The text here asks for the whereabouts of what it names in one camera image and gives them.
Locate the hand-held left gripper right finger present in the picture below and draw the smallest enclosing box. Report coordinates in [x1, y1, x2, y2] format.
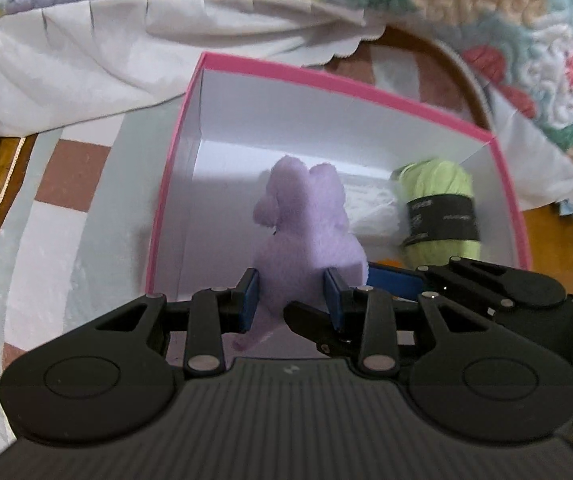
[324, 269, 512, 375]

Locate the purple plush toy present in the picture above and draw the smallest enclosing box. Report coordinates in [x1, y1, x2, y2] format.
[231, 155, 370, 353]

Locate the checkered oval rug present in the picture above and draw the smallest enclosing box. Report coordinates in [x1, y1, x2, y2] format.
[0, 25, 497, 466]

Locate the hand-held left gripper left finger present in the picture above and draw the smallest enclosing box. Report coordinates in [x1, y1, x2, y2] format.
[64, 267, 260, 379]

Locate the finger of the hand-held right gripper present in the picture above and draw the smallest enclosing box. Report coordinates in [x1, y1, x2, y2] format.
[284, 301, 362, 357]
[367, 256, 567, 312]

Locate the green yarn ball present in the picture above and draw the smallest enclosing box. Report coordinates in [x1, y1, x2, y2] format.
[391, 158, 482, 267]

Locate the pink cardboard box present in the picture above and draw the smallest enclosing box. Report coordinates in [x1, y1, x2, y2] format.
[144, 51, 533, 361]

